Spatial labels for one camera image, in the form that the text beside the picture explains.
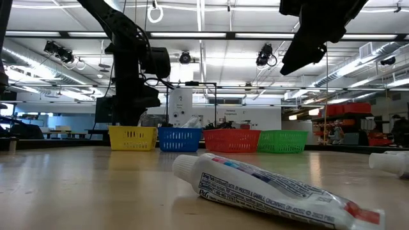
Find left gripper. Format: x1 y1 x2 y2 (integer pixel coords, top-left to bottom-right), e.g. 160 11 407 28
111 41 162 127

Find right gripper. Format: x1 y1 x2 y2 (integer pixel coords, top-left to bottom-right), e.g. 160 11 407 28
279 0 370 77

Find white travel toothpaste tube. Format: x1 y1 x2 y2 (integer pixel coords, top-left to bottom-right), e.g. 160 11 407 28
368 151 409 180
172 152 387 230

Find yellow plastic basket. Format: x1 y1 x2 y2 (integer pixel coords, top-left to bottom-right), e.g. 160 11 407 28
107 125 158 152

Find black monitor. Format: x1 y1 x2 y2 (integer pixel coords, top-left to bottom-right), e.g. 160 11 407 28
94 96 115 125

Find white pillar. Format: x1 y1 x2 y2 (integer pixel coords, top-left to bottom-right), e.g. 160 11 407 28
168 88 194 128

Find blue plastic basket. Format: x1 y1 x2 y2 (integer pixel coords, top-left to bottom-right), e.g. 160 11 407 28
157 126 203 153

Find red storage bins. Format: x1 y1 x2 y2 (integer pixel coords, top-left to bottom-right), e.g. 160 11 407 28
325 102 372 117

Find dark storage shelf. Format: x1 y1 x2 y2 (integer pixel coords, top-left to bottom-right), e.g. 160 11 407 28
311 111 394 147

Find green plastic basket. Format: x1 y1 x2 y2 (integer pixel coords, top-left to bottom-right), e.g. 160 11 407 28
257 129 309 154

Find dark equipment pile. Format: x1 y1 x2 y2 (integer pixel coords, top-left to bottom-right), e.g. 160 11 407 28
203 120 236 130

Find black chair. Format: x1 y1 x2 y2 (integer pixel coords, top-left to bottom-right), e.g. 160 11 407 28
0 114 45 140

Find overhead light bar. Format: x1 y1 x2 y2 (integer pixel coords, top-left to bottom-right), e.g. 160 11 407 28
0 30 409 42

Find red plastic basket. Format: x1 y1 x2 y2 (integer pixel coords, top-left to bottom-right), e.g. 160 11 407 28
202 128 262 153

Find person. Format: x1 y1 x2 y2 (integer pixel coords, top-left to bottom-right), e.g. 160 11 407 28
391 114 409 148

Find black ceiling camera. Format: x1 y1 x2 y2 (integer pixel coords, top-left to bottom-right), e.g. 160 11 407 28
43 40 75 64
255 43 278 68
178 50 192 65

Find hanging yellow cord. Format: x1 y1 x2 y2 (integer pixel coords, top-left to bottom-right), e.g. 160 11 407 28
323 41 329 145

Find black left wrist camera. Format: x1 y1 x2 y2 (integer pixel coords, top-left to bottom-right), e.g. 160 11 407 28
140 47 172 80

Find black metal frame stand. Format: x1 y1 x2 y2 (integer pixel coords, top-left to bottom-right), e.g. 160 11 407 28
165 81 218 128

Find silver ceiling duct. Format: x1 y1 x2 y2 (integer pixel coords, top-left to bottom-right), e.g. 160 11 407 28
0 38 96 89
314 40 405 88

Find white cable loop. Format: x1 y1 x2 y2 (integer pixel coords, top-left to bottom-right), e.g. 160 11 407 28
146 3 165 24

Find small grey post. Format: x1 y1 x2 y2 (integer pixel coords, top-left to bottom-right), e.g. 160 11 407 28
8 136 18 155

